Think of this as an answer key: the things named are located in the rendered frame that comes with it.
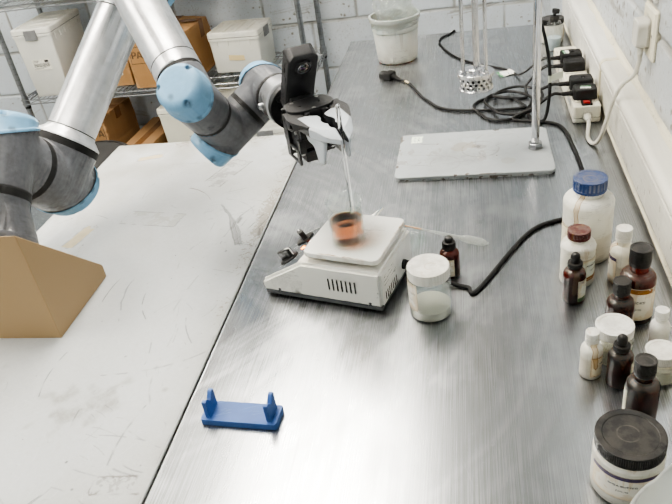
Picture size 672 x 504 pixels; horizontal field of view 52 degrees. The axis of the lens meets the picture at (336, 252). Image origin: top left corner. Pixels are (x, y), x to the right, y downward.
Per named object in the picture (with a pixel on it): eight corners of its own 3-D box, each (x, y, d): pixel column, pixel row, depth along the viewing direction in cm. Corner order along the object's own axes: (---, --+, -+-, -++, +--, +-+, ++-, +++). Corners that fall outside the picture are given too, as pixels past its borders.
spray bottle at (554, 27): (564, 48, 184) (565, 7, 178) (553, 52, 182) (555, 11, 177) (553, 45, 187) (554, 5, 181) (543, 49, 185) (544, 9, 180)
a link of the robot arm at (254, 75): (254, 113, 123) (287, 79, 123) (275, 133, 114) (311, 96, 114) (224, 83, 118) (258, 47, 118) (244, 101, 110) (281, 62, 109)
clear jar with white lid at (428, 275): (449, 296, 101) (446, 250, 97) (455, 321, 96) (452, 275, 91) (408, 300, 101) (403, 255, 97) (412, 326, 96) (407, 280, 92)
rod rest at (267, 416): (201, 425, 86) (194, 404, 84) (211, 405, 89) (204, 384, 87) (277, 431, 83) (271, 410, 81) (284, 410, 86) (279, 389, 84)
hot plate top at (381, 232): (301, 256, 101) (300, 251, 100) (335, 215, 109) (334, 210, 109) (377, 267, 96) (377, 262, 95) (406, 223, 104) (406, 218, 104)
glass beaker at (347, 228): (343, 231, 104) (336, 183, 100) (374, 237, 101) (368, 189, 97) (322, 251, 100) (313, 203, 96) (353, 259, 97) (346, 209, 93)
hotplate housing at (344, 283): (264, 294, 108) (254, 252, 103) (302, 249, 117) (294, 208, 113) (398, 317, 98) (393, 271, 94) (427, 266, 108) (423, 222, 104)
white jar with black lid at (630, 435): (595, 448, 75) (600, 401, 71) (664, 466, 72) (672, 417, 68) (583, 498, 70) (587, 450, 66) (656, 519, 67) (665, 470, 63)
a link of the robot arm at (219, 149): (170, 124, 111) (217, 75, 111) (200, 148, 122) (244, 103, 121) (199, 155, 109) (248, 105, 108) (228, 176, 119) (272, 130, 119)
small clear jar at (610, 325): (602, 372, 84) (605, 339, 81) (585, 348, 88) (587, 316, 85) (639, 365, 84) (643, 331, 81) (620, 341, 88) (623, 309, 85)
